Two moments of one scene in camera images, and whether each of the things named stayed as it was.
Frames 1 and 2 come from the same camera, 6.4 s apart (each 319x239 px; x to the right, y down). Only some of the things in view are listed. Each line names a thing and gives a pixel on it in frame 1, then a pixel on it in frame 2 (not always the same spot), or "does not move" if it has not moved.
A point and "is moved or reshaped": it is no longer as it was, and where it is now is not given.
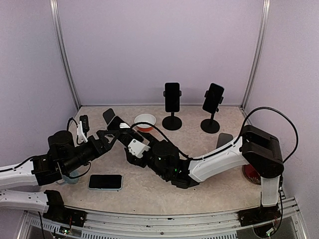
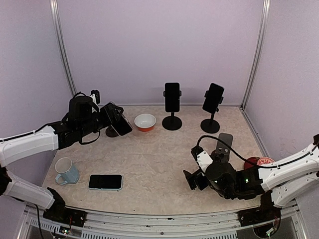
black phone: x=113 y=123 is moved or reshaped
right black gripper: x=130 y=158 → x=191 y=179
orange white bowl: x=144 y=118 does not move
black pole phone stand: x=172 y=123 does not move
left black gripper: x=104 y=142 → x=107 y=119
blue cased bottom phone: x=105 y=181 does not move
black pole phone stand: x=210 y=125 does not move
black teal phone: x=172 y=97 does not move
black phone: x=213 y=98 does not move
